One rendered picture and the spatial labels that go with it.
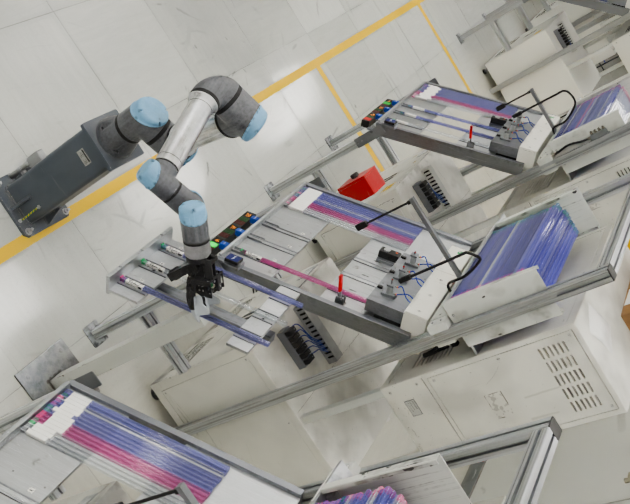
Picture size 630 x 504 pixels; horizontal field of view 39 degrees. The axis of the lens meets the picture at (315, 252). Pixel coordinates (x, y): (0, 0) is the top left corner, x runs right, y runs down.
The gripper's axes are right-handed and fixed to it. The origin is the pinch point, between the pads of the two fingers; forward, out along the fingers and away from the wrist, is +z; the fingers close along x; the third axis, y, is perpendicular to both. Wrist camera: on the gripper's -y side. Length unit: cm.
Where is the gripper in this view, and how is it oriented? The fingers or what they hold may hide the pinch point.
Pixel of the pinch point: (200, 313)
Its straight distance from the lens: 259.7
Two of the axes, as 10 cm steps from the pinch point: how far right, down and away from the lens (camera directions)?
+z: 0.6, 8.8, 4.7
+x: 4.2, -4.5, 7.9
